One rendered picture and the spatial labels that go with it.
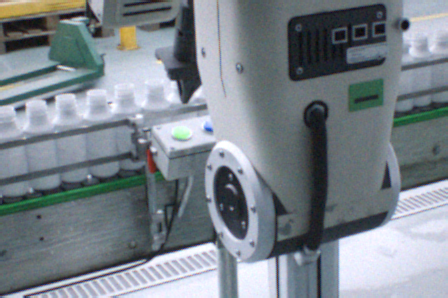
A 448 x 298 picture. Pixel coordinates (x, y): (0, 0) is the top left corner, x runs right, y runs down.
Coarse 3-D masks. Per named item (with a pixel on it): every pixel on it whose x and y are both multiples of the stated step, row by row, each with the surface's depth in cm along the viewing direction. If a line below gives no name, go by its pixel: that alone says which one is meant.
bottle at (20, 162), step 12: (0, 108) 167; (12, 108) 166; (0, 120) 165; (12, 120) 165; (0, 132) 165; (12, 132) 165; (0, 156) 166; (12, 156) 166; (24, 156) 168; (0, 168) 167; (12, 168) 166; (24, 168) 168; (0, 192) 169; (12, 192) 168; (24, 192) 169
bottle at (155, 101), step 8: (152, 80) 179; (160, 80) 179; (152, 88) 176; (160, 88) 177; (152, 96) 177; (160, 96) 177; (144, 104) 178; (152, 104) 177; (160, 104) 177; (168, 104) 178; (144, 112) 178; (152, 112) 177; (152, 120) 177; (160, 120) 177; (168, 120) 178; (152, 128) 178
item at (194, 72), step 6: (174, 72) 151; (180, 72) 151; (186, 72) 152; (192, 72) 152; (198, 72) 153; (174, 78) 151; (180, 78) 152; (186, 78) 153; (198, 78) 154; (192, 84) 156; (198, 84) 156; (192, 90) 157; (192, 96) 158; (186, 102) 160
